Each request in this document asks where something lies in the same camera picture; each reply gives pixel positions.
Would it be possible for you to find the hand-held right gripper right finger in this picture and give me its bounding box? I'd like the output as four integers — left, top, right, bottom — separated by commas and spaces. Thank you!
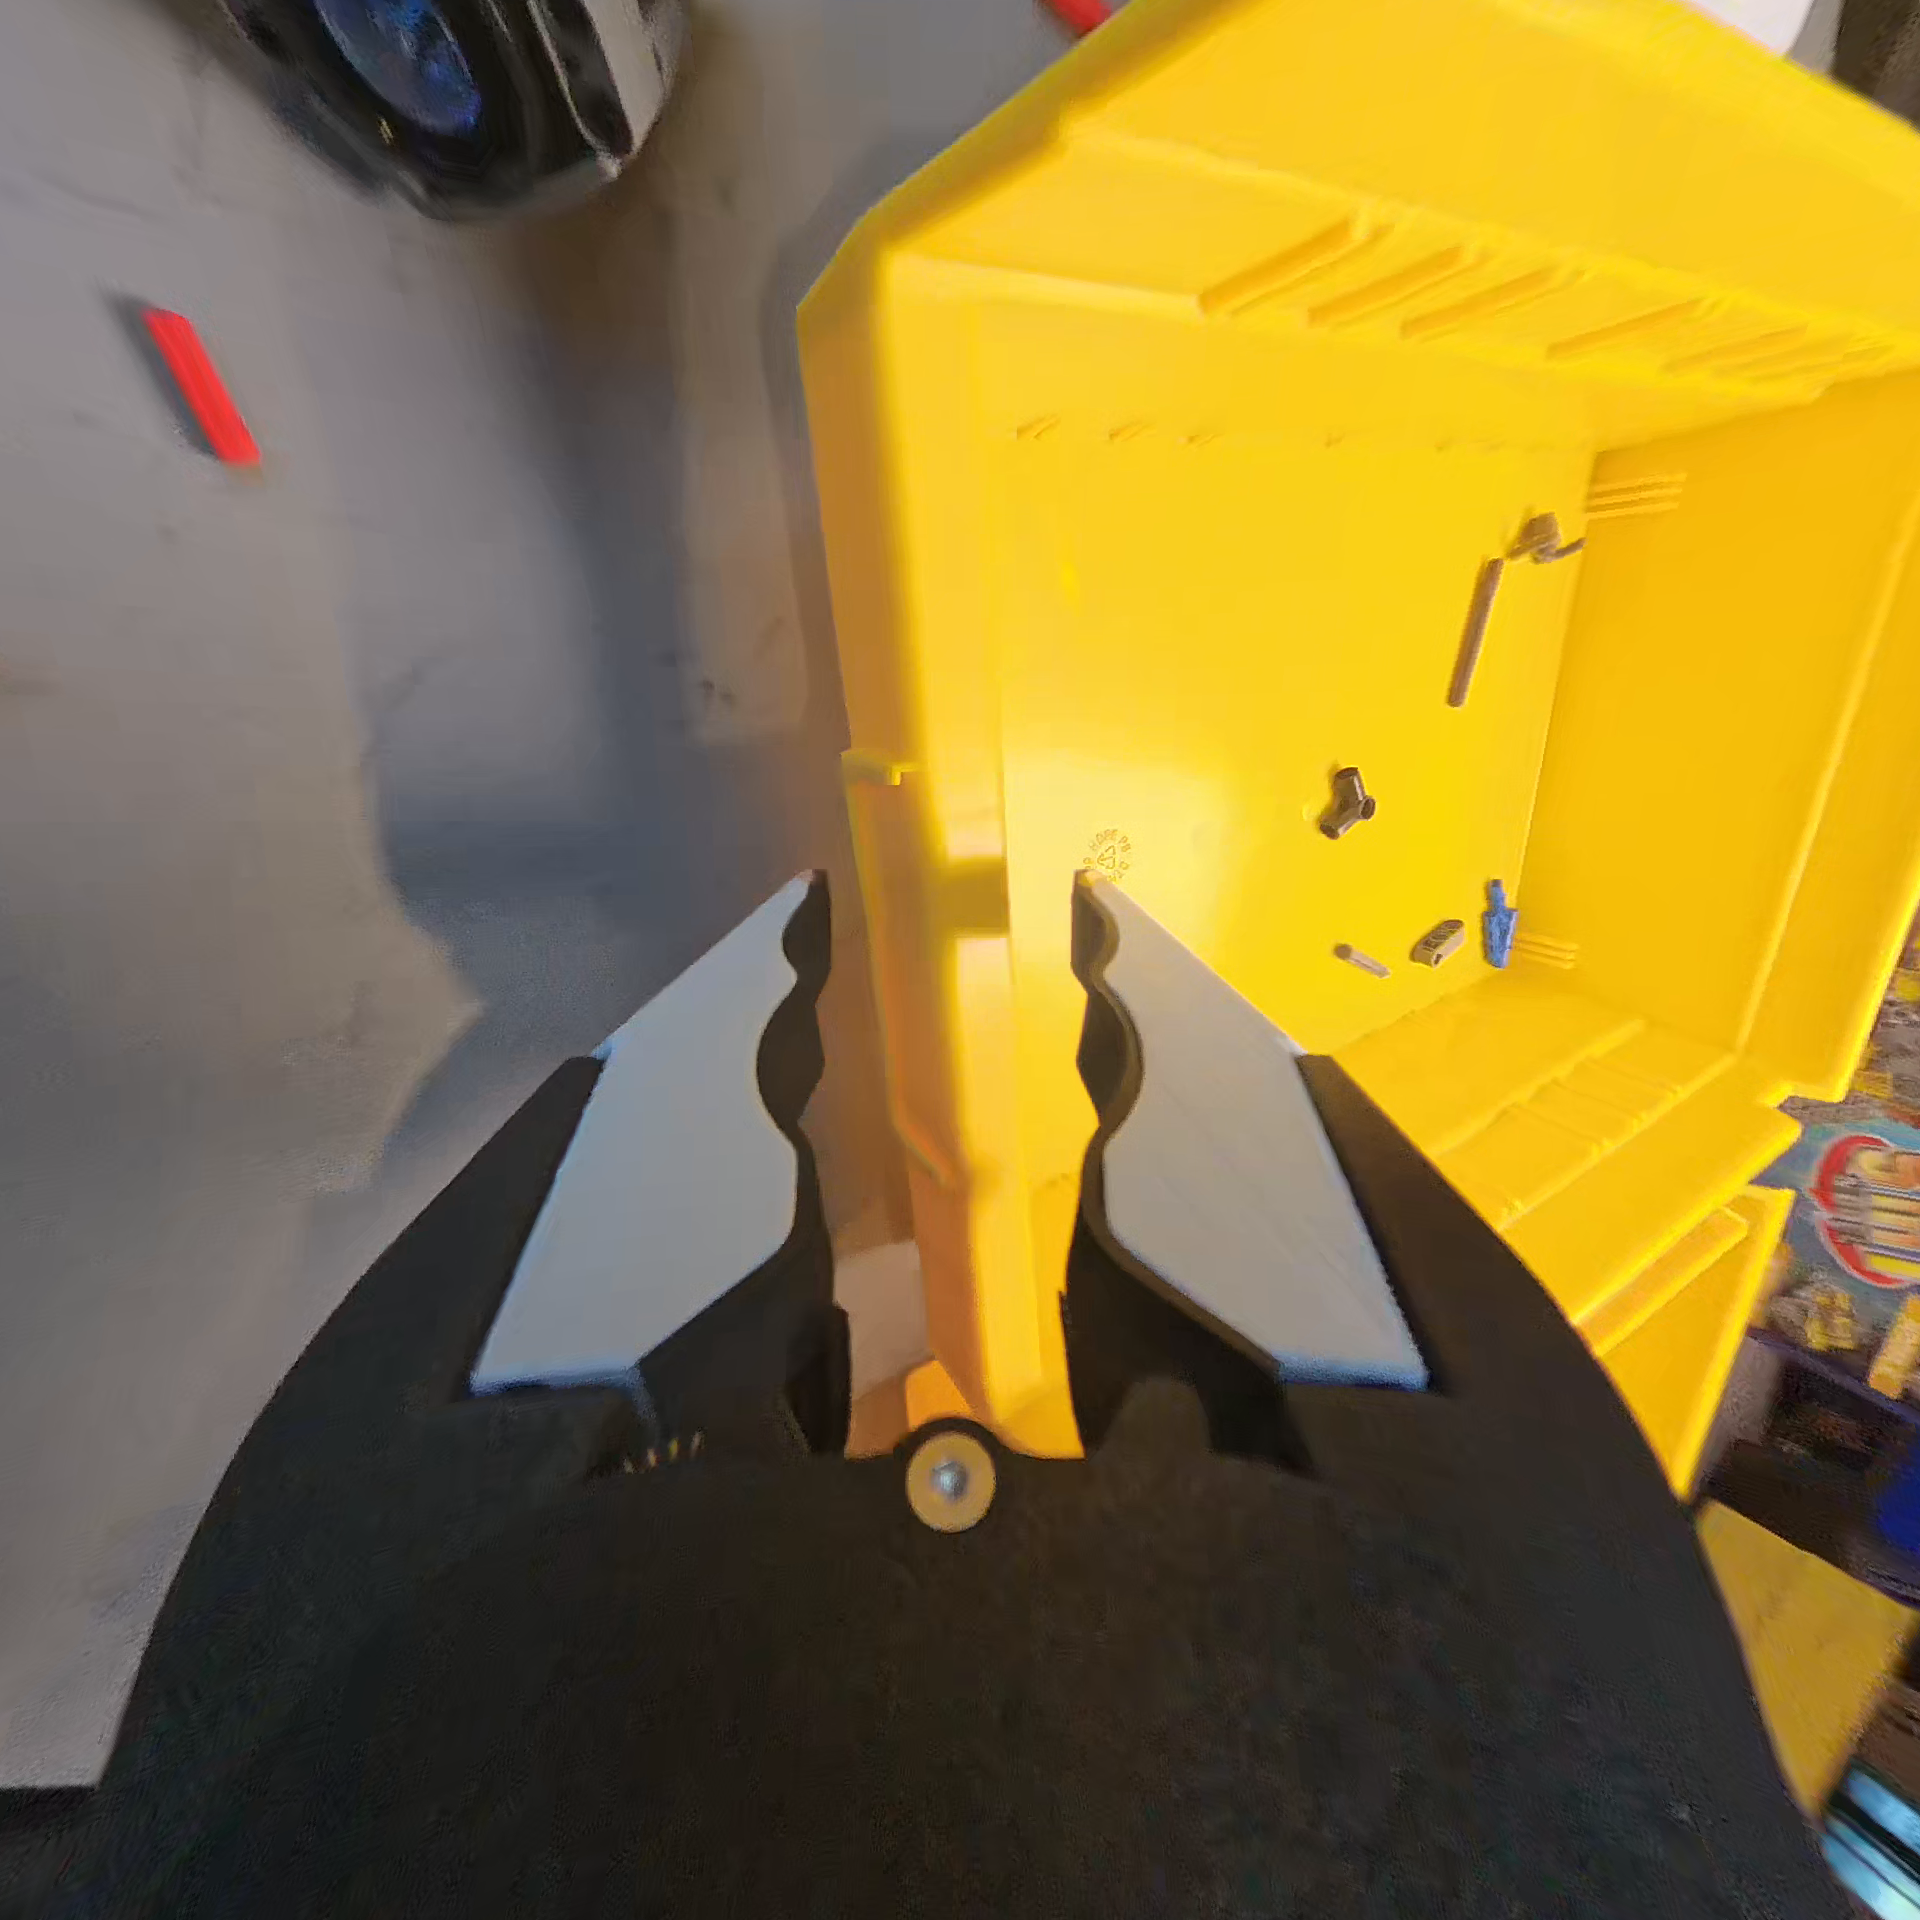
1069, 870, 1429, 1393

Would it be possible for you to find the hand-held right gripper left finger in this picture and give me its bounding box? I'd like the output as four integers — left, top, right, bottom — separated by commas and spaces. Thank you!
469, 870, 842, 1397

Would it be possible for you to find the yellow bin with dividers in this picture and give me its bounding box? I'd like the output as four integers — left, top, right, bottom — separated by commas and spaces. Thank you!
796, 0, 1920, 1501

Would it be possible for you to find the red connector pin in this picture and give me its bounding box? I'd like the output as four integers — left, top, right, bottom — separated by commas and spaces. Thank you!
135, 299, 268, 471

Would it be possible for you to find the grey desk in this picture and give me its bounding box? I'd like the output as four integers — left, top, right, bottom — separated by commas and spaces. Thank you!
0, 0, 1140, 1795

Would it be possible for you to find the robot kit box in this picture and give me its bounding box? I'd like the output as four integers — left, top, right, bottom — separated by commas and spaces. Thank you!
1710, 917, 1920, 1606

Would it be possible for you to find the yellow storage bin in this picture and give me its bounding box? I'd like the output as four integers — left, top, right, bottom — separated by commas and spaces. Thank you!
1695, 1500, 1914, 1818

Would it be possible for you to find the grey toy robot head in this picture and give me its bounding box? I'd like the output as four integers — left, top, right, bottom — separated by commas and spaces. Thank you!
211, 0, 693, 218

